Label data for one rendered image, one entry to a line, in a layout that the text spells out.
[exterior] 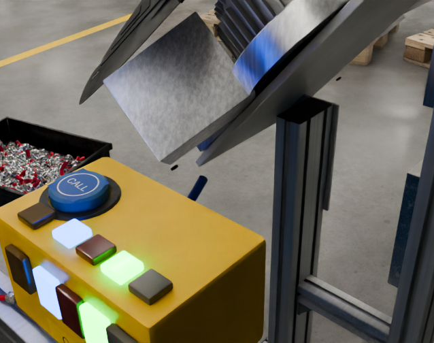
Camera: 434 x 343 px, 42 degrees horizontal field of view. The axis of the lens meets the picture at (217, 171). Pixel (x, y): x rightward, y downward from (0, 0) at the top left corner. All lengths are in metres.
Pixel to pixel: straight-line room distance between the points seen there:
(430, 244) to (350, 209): 1.46
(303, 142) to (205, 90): 0.20
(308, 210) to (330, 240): 1.14
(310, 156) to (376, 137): 1.91
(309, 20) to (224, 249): 0.36
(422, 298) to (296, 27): 0.43
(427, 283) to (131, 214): 0.56
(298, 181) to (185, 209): 0.53
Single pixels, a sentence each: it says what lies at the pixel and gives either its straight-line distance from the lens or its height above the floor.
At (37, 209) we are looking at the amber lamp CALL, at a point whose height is 1.08.
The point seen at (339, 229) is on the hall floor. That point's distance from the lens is 2.15.
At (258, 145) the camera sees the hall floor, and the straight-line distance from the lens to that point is 2.65.
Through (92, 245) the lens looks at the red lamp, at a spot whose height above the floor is 1.08.
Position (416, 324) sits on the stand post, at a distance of 0.91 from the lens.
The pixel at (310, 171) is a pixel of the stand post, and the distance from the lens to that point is 0.91.
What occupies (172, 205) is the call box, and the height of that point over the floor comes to 1.07.
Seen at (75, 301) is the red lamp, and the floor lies 1.06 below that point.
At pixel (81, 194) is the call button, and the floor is 1.08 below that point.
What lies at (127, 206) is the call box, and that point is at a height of 1.07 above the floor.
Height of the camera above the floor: 1.29
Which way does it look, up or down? 32 degrees down
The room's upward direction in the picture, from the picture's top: 1 degrees counter-clockwise
